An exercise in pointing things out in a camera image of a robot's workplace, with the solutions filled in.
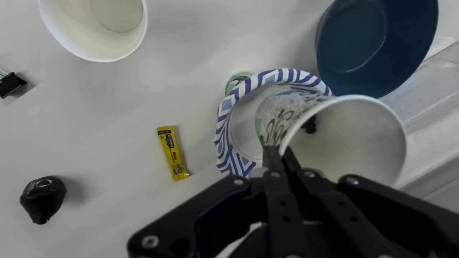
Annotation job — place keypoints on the black knob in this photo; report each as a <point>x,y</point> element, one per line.
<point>44,198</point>

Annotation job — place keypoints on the blue white patterned paper plate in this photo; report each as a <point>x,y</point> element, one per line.
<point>225,144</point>

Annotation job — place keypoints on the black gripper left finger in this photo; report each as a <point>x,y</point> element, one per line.
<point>239,224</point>

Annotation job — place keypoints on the blue bowl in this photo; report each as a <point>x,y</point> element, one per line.
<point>374,44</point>

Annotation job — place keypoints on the black binder clip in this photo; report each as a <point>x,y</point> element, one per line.
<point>11,85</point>

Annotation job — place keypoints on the yellow packet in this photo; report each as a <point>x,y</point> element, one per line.
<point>173,153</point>

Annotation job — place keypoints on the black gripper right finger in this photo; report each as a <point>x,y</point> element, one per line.
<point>382,224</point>

